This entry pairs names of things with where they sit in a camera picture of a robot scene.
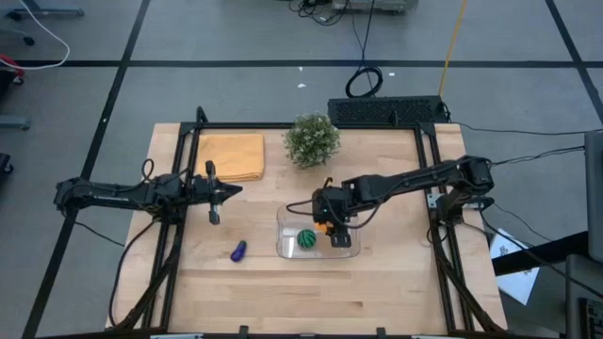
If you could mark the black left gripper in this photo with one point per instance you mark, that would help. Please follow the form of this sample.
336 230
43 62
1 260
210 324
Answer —
209 188

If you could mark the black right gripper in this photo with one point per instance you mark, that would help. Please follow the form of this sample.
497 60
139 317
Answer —
334 205

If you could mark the orange toy produce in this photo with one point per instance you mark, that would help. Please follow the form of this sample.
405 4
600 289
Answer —
321 228

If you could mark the green toy watermelon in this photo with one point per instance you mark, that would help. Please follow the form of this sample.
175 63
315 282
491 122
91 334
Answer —
306 239

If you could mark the purple toy eggplant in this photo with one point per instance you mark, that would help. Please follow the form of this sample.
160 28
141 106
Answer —
238 252

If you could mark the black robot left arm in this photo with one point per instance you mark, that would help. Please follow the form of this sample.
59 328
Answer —
108 195

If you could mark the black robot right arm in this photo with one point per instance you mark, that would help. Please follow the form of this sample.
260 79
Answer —
414 179

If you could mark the yellow folded cloth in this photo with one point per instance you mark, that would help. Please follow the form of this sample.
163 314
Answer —
231 157

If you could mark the clear plastic container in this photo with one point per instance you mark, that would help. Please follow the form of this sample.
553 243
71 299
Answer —
287 235

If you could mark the small potted green plant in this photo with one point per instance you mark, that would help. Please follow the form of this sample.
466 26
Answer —
312 140

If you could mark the black table clamp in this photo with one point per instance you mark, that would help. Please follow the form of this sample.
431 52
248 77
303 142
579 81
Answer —
243 333
381 333

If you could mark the white aluminium strip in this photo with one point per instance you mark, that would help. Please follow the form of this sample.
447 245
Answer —
176 336
438 336

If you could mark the white paper sheet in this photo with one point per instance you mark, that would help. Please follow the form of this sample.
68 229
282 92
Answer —
513 278

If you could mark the black desk beam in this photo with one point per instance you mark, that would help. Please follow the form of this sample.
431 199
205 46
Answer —
542 252

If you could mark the grey desk foot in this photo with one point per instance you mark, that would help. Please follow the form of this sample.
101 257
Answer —
47 11
14 123

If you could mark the grey power unit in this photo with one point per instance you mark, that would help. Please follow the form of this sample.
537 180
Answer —
377 4

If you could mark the black caster wheel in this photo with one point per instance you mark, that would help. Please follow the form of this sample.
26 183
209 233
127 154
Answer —
28 41

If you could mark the red cart part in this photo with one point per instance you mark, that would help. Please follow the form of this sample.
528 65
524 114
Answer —
9 66

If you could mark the grey desk panel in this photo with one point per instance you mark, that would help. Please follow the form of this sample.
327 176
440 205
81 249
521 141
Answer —
594 188
584 282

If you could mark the black keyboard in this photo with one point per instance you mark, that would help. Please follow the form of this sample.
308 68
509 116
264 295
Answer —
592 320

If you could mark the black aluminium frame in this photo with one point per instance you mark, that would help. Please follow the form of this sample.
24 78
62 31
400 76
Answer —
235 125

